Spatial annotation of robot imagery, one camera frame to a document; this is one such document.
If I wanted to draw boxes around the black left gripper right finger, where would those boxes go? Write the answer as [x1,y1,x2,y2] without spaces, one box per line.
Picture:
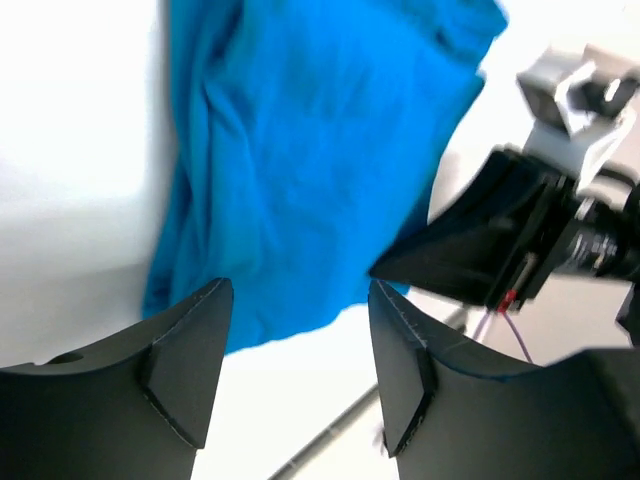
[368,281,639,479]

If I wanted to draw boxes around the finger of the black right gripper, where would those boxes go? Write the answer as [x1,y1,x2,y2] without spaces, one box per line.
[370,149,570,308]

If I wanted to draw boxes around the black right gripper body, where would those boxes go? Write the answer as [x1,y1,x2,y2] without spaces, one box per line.
[519,169,639,303]

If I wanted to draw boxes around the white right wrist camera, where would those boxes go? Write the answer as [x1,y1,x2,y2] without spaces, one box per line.
[517,51,639,179]

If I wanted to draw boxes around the blue t shirt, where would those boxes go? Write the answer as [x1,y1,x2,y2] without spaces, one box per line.
[142,1,507,352]

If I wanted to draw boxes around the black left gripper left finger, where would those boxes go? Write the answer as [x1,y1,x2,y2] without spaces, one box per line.
[1,279,233,479]

